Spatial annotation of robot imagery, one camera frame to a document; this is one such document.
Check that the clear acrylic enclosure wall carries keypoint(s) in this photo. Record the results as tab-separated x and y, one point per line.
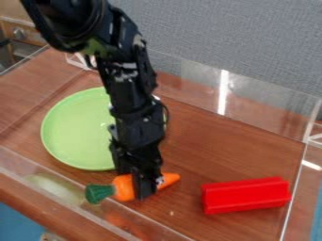
237	129

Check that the red plastic block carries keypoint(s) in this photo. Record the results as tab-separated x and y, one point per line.
245	195

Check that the clear acrylic triangle bracket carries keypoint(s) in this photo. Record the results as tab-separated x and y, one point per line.
77	60

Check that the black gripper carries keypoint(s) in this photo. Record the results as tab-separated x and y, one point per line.
137	134

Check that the wooden shelf with knob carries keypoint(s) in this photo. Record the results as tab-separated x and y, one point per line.
20	43

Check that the green plate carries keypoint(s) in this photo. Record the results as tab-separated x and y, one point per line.
74	131

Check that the orange toy carrot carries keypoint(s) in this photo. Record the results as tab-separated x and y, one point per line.
121	189

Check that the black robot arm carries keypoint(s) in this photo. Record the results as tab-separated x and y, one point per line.
95	29

